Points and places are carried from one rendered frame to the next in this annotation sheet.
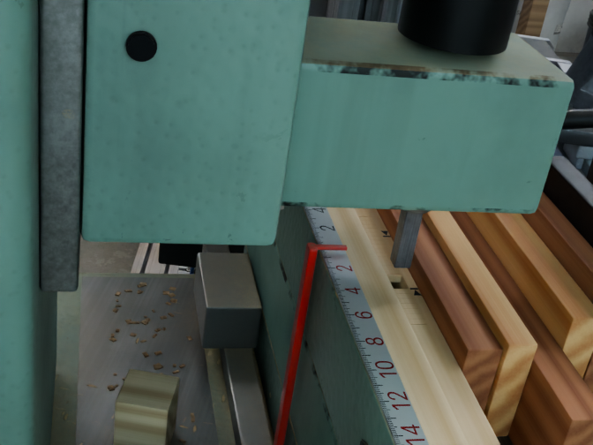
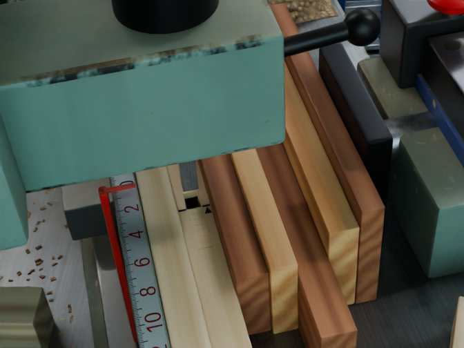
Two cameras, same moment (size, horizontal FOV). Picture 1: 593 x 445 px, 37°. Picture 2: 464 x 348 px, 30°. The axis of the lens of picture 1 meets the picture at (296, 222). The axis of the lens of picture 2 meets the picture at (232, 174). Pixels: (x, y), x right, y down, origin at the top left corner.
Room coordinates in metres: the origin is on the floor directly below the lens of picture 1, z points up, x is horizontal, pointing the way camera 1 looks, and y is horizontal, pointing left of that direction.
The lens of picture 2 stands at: (0.06, -0.12, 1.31)
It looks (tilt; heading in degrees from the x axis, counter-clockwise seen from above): 44 degrees down; 5
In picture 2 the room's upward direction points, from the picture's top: 5 degrees counter-clockwise
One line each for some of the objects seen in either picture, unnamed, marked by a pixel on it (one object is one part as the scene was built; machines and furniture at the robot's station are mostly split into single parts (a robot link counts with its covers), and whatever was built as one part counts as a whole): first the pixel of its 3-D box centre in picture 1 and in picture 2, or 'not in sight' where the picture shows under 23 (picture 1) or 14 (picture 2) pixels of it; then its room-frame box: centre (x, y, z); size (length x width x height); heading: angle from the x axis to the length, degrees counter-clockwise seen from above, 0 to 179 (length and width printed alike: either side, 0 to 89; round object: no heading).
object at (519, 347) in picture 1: (431, 259); (236, 156); (0.45, -0.08, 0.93); 0.24 x 0.01 x 0.06; 15
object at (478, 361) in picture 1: (409, 273); (215, 176); (0.44, -0.07, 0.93); 0.21 x 0.02 x 0.05; 15
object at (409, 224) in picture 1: (409, 222); (185, 154); (0.41, -0.06, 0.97); 0.01 x 0.01 x 0.05; 15
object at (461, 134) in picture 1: (390, 126); (137, 85); (0.40, -0.04, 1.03); 0.14 x 0.07 x 0.09; 105
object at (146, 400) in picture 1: (146, 415); (22, 322); (0.40, 0.07, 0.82); 0.03 x 0.03 x 0.04; 88
